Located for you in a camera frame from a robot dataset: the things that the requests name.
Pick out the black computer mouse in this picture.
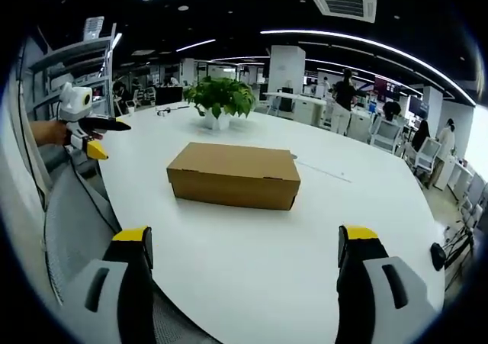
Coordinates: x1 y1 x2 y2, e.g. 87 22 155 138
430 242 446 272

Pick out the brown cardboard shoe box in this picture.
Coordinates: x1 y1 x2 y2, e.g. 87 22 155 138
166 142 302 211

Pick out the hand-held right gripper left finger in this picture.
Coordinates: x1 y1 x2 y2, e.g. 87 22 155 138
65 226 156 344

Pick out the green potted plant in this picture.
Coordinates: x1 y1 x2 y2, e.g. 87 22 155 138
183 76 256 131

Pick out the black monitor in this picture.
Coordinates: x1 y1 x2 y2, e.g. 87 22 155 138
154 86 184 107

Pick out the grey mesh office chair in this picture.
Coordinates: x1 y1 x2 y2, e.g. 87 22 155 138
42 156 214 344

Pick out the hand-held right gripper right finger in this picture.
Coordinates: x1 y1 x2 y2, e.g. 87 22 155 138
335 224 439 344

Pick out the white office chair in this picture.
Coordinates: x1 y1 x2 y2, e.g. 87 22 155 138
404 136 443 177
370 119 404 155

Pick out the person's left hand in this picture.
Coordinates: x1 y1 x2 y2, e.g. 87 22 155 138
30 118 103 146

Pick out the ceiling air conditioner vent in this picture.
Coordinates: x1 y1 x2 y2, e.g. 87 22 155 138
306 0 378 24

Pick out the grey metal shelving rack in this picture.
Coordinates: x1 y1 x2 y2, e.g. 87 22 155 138
27 15 119 121

